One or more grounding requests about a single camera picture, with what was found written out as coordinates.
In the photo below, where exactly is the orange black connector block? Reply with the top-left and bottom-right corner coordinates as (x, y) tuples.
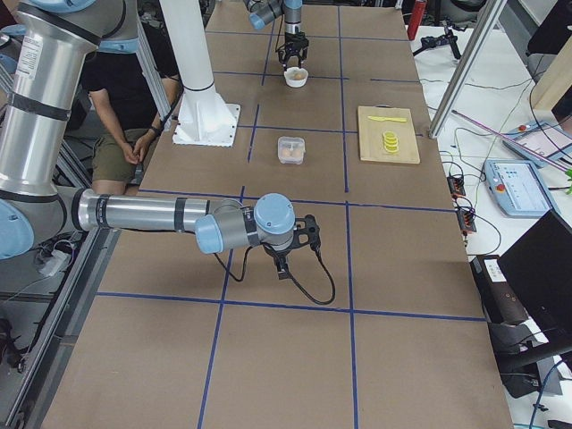
(456, 207), (476, 236)
(447, 175), (466, 199)

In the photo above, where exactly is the orange black connector block near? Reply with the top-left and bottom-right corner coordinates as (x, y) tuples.
(456, 207), (476, 236)

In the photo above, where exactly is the yellow plastic knife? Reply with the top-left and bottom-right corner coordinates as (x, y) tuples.
(367, 115), (408, 123)

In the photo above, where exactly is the white ceramic bowl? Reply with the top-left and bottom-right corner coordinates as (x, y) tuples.
(283, 67), (308, 88)

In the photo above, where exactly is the blue teach pendant near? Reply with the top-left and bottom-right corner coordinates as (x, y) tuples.
(484, 159), (559, 218)

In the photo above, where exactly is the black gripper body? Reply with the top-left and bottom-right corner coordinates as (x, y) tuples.
(264, 214), (321, 264)
(278, 31), (309, 57)

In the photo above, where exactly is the blue teach pendant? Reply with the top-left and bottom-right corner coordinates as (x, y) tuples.
(484, 159), (559, 218)
(503, 121), (571, 168)

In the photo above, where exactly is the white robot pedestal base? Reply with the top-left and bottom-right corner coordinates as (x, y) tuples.
(160, 0), (240, 147)

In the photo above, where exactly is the orange black connector block far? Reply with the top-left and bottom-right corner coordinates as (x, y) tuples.
(447, 175), (466, 199)

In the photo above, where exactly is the blue teach pendant far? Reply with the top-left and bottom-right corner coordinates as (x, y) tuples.
(503, 121), (571, 168)

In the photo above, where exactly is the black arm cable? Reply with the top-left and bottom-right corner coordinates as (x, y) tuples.
(212, 243), (337, 307)

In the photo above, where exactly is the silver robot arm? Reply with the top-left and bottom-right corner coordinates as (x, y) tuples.
(243, 0), (309, 71)
(1, 1), (321, 279)

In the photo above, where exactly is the white power strip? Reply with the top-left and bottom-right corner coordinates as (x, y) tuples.
(38, 249), (70, 277)

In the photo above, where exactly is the clear plastic egg box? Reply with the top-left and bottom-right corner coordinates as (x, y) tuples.
(277, 136), (306, 164)

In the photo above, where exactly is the black monitor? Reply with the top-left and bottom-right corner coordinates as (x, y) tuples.
(499, 210), (571, 341)

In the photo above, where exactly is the black computer box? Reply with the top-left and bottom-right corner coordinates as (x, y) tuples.
(470, 255), (528, 326)

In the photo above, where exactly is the black camera tripod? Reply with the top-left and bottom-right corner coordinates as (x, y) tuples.
(413, 21), (467, 60)

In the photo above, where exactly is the bamboo cutting board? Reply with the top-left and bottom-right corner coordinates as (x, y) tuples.
(357, 105), (420, 164)

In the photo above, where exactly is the seated person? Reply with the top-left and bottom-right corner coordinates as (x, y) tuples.
(80, 52), (163, 195)

